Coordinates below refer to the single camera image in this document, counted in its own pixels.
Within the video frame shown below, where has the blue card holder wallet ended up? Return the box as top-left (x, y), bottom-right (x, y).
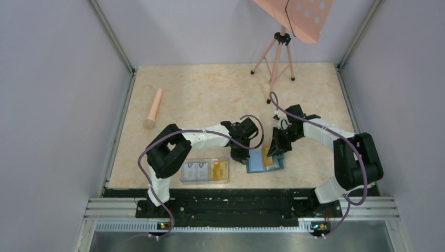
top-left (246, 150), bottom-right (284, 174)

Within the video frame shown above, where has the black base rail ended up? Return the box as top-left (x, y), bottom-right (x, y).
top-left (104, 187), bottom-right (378, 228)

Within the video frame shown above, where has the clear acrylic card stand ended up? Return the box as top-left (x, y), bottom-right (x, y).
top-left (180, 157), bottom-right (229, 184)

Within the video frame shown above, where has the pink cylindrical handle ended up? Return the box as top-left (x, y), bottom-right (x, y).
top-left (143, 88), bottom-right (163, 129)

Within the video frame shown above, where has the pink perforated board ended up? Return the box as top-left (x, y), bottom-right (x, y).
top-left (253, 0), bottom-right (334, 44)

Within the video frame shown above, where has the aluminium slotted rail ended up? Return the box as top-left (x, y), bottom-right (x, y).
top-left (96, 220), bottom-right (327, 233)

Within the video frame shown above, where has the pink tripod stand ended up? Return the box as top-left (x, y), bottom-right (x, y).
top-left (250, 25), bottom-right (296, 104)

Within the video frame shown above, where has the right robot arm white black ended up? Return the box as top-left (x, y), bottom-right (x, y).
top-left (267, 104), bottom-right (384, 216)

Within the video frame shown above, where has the silver VIP card left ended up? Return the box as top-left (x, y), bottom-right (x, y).
top-left (183, 162), bottom-right (197, 181)

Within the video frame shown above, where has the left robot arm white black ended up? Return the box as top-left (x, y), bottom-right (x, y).
top-left (137, 115), bottom-right (263, 217)

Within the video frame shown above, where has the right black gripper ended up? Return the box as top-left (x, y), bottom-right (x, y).
top-left (267, 127), bottom-right (302, 158)

